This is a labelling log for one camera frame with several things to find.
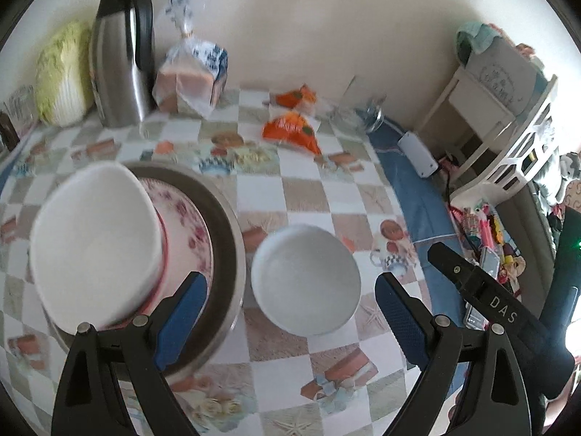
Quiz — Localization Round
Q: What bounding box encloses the napa cabbage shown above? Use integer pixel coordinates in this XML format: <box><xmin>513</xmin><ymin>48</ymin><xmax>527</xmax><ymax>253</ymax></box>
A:
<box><xmin>35</xmin><ymin>20</ymin><xmax>94</xmax><ymax>128</ymax></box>

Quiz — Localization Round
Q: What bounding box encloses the large stainless steel basin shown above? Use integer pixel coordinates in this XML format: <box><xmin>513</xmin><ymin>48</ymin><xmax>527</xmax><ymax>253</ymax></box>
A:
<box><xmin>43</xmin><ymin>161</ymin><xmax>247</xmax><ymax>384</ymax></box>

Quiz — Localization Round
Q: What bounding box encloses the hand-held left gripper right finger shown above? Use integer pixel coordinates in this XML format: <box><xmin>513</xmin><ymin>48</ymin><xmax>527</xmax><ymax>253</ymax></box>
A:
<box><xmin>374</xmin><ymin>271</ymin><xmax>532</xmax><ymax>436</ymax></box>

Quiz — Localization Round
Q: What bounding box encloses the orange snack packet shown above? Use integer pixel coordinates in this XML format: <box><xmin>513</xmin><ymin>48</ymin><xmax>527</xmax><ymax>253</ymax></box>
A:
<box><xmin>272</xmin><ymin>84</ymin><xmax>318</xmax><ymax>114</ymax></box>
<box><xmin>262</xmin><ymin>111</ymin><xmax>322</xmax><ymax>156</ymax></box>

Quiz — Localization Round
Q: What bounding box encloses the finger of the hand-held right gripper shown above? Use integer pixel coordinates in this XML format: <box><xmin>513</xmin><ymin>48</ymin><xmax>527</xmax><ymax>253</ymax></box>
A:
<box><xmin>427</xmin><ymin>242</ymin><xmax>575</xmax><ymax>398</ymax></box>

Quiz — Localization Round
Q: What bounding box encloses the round pink floral plate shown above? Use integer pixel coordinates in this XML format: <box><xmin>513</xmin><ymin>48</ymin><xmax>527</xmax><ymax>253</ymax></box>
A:
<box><xmin>136</xmin><ymin>177</ymin><xmax>215</xmax><ymax>328</ymax></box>

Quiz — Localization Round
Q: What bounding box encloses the white plastic rack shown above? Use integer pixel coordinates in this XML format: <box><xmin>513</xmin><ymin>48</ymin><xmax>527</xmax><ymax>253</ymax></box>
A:
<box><xmin>449</xmin><ymin>73</ymin><xmax>562</xmax><ymax>201</ymax></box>

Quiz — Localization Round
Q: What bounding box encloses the black power cable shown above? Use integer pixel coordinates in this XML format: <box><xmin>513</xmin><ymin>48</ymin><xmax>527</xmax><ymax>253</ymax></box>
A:
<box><xmin>444</xmin><ymin>159</ymin><xmax>457</xmax><ymax>205</ymax></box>

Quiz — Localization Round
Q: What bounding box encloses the white power strip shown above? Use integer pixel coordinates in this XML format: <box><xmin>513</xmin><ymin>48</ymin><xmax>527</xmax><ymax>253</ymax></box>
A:
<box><xmin>398</xmin><ymin>131</ymin><xmax>439</xmax><ymax>179</ymax></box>

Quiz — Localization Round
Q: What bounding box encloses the glass jug with dark lid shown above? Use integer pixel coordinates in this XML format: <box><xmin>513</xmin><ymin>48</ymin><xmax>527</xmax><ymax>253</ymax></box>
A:
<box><xmin>0</xmin><ymin>109</ymin><xmax>19</xmax><ymax>153</ymax></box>

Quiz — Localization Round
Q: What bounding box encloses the stainless steel thermos jug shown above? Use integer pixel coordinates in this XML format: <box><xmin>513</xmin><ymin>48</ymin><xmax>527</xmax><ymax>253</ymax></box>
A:
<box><xmin>88</xmin><ymin>0</ymin><xmax>157</xmax><ymax>129</ymax></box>

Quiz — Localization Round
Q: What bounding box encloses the blue plaid tablecloth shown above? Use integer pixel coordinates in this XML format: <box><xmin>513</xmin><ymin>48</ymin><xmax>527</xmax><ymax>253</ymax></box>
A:
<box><xmin>365</xmin><ymin>116</ymin><xmax>473</xmax><ymax>328</ymax></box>

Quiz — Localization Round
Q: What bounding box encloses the clear glass cup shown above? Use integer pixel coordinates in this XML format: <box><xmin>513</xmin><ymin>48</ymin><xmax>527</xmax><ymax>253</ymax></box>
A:
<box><xmin>331</xmin><ymin>93</ymin><xmax>386</xmax><ymax>134</ymax></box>

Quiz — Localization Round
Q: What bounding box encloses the teal cloth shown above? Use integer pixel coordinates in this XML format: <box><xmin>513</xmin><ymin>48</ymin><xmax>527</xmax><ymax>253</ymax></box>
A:
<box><xmin>456</xmin><ymin>20</ymin><xmax>500</xmax><ymax>62</ymax></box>

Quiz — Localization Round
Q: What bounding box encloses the small white floral bowl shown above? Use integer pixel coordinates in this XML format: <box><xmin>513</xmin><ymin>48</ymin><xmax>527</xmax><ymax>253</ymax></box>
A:
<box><xmin>251</xmin><ymin>224</ymin><xmax>362</xmax><ymax>336</ymax></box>

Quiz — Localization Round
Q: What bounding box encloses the pile of colourful toys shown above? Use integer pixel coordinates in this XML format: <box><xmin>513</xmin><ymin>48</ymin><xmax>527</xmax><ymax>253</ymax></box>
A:
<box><xmin>447</xmin><ymin>200</ymin><xmax>527</xmax><ymax>328</ymax></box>

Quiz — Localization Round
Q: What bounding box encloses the white square bowl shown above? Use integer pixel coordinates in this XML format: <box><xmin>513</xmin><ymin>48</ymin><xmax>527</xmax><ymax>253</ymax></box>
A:
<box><xmin>29</xmin><ymin>162</ymin><xmax>168</xmax><ymax>334</ymax></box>

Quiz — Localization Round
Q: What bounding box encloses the bagged sliced bread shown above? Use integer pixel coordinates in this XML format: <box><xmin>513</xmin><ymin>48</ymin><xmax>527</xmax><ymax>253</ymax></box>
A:
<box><xmin>152</xmin><ymin>0</ymin><xmax>229</xmax><ymax>119</ymax></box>

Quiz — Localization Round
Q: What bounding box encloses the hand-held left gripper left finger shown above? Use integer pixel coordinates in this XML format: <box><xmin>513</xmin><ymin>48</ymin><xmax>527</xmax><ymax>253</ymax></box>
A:
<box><xmin>52</xmin><ymin>271</ymin><xmax>210</xmax><ymax>436</ymax></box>

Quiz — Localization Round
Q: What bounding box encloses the grey patterned box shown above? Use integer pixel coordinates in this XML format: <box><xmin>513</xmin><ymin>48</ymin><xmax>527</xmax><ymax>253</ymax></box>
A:
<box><xmin>456</xmin><ymin>32</ymin><xmax>545</xmax><ymax>116</ymax></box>

